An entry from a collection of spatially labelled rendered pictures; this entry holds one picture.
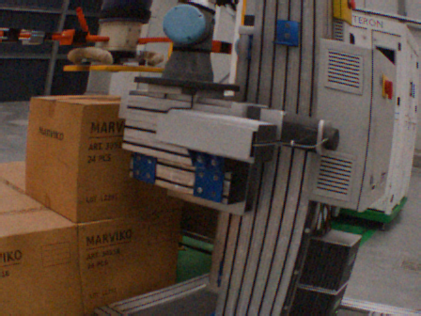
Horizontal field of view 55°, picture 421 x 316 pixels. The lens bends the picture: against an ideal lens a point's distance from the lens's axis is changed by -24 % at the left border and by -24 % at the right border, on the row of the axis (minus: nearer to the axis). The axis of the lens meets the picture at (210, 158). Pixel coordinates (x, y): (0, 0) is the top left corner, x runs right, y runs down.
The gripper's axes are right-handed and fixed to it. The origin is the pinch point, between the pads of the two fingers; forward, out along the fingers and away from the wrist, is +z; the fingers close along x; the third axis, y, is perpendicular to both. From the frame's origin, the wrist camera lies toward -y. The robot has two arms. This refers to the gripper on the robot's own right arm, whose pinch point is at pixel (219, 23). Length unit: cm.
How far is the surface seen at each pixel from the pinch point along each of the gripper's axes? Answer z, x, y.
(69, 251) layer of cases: 85, -5, 65
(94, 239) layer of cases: 82, -5, 51
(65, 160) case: 55, -13, 60
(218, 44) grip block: 10.6, 3.7, 4.2
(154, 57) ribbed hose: 18.2, -15.1, 17.9
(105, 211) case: 72, -5, 45
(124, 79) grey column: 30, -124, -73
